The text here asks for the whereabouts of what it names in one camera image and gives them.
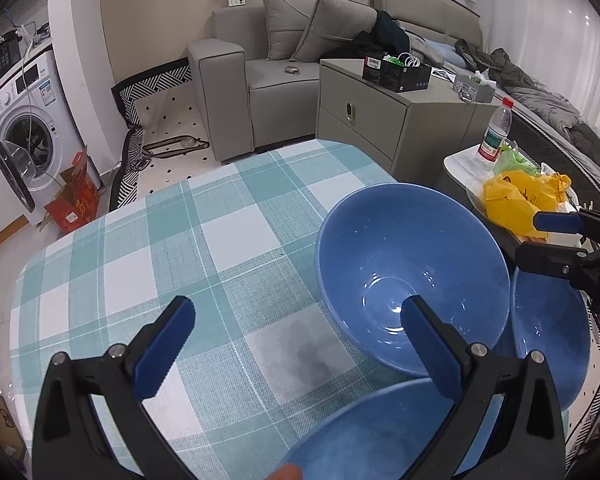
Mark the grey sofa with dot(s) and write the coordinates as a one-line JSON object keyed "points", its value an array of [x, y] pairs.
{"points": [[275, 95]]}

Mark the white top side table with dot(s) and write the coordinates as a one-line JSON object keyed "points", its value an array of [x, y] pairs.
{"points": [[460, 165]]}

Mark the black white patterned mat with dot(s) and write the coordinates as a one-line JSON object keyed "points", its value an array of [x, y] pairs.
{"points": [[130, 92]]}

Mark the dark hanger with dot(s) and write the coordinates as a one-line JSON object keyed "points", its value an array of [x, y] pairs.
{"points": [[175, 145]]}

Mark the pale blue cloth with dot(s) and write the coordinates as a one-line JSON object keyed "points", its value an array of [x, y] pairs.
{"points": [[445, 55]]}

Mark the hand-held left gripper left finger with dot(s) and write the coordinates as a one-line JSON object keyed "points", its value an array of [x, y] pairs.
{"points": [[165, 347]]}

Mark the grey quilt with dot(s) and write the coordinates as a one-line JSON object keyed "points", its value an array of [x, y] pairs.
{"points": [[540, 100]]}

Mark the grey sofa pillow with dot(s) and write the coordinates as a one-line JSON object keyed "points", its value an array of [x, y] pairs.
{"points": [[280, 25], [335, 25]]}

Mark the yellow plastic bag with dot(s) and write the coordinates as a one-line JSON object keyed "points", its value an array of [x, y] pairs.
{"points": [[510, 200]]}

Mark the green plastic bag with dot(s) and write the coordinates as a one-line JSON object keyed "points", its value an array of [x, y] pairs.
{"points": [[517, 162]]}

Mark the blue bowl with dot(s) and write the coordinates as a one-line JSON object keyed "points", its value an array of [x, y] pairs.
{"points": [[380, 240], [545, 320], [370, 435]]}

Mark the person's left hand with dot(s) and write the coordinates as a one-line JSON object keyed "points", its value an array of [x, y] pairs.
{"points": [[286, 473]]}

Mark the grey nightstand cabinet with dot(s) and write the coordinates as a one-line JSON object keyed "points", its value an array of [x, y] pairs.
{"points": [[360, 110]]}

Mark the clear water bottle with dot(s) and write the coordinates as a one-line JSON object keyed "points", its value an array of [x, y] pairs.
{"points": [[495, 135]]}

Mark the black pressure cooker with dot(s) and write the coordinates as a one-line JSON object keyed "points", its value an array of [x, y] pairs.
{"points": [[2, 57]]}

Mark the white washing machine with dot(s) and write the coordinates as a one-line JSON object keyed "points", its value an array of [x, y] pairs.
{"points": [[45, 110]]}

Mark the dark jacket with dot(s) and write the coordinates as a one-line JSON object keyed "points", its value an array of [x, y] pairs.
{"points": [[390, 35]]}

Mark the teal plaid tablecloth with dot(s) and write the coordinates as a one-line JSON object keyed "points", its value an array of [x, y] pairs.
{"points": [[180, 210]]}

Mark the black box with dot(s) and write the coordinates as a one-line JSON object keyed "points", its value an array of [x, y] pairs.
{"points": [[405, 80]]}

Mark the dark bed base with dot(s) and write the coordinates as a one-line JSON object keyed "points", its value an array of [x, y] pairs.
{"points": [[545, 145]]}

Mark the red cardboard box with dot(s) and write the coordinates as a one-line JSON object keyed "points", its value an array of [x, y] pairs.
{"points": [[75, 200]]}

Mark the grey tissue box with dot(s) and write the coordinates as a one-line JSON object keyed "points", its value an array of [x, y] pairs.
{"points": [[472, 90]]}

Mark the brown cardboard box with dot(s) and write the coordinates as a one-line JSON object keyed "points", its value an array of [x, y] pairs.
{"points": [[0, 425]]}

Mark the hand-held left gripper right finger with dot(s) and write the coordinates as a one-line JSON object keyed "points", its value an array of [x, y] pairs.
{"points": [[432, 352]]}

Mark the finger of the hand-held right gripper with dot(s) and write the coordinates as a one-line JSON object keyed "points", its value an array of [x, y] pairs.
{"points": [[555, 222], [545, 258]]}

